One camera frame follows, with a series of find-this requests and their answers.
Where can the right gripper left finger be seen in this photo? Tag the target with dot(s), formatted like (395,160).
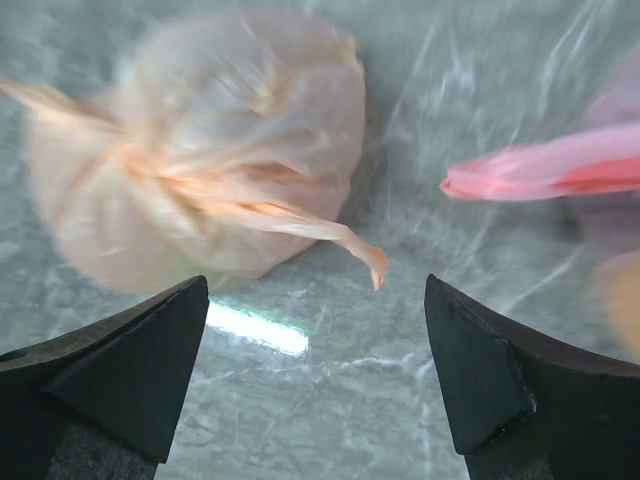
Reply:
(103,401)

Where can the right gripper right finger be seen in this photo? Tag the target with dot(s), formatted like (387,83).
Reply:
(523,405)

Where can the pink tied fruit bag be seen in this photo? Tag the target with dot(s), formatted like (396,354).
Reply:
(597,170)

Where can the translucent orange plastic bag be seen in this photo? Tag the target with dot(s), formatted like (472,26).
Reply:
(224,146)

